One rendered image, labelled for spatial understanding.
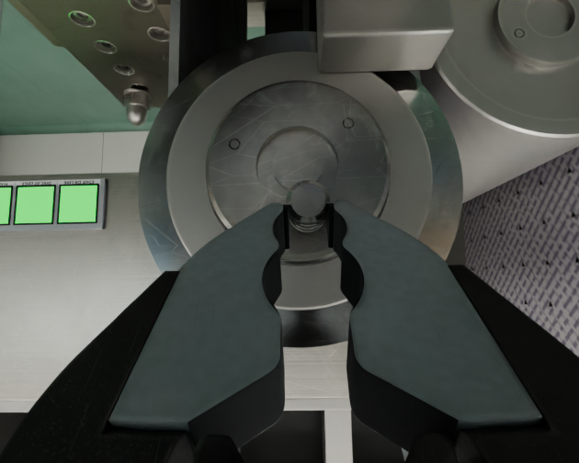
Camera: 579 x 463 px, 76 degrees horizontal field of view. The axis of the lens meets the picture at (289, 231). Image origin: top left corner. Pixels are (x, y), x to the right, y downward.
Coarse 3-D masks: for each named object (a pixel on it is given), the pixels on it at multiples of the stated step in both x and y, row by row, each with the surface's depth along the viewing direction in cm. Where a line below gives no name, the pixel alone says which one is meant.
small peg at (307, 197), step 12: (300, 192) 12; (312, 192) 12; (324, 192) 12; (288, 204) 12; (300, 204) 12; (312, 204) 12; (324, 204) 12; (300, 216) 12; (312, 216) 12; (324, 216) 12; (300, 228) 13; (312, 228) 13
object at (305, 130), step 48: (288, 96) 15; (336, 96) 15; (240, 144) 15; (288, 144) 15; (336, 144) 15; (384, 144) 15; (240, 192) 15; (288, 192) 15; (336, 192) 15; (384, 192) 15
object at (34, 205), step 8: (24, 192) 51; (32, 192) 51; (40, 192) 51; (48, 192) 51; (24, 200) 51; (32, 200) 50; (40, 200) 50; (48, 200) 50; (24, 208) 50; (32, 208) 50; (40, 208) 50; (48, 208) 50; (16, 216) 50; (24, 216) 50; (32, 216) 50; (40, 216) 50; (48, 216) 50
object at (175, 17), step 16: (176, 0) 19; (192, 0) 21; (208, 0) 25; (224, 0) 31; (176, 16) 19; (192, 16) 21; (208, 16) 25; (224, 16) 30; (176, 32) 19; (192, 32) 21; (208, 32) 25; (224, 32) 30; (240, 32) 39; (176, 48) 18; (192, 48) 21; (208, 48) 25; (224, 48) 30; (176, 64) 18; (192, 64) 21; (176, 80) 18
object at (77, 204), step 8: (64, 192) 51; (72, 192) 50; (80, 192) 50; (88, 192) 50; (64, 200) 50; (72, 200) 50; (80, 200) 50; (88, 200) 50; (64, 208) 50; (72, 208) 50; (80, 208) 50; (88, 208) 50; (64, 216) 50; (72, 216) 50; (80, 216) 50; (88, 216) 50
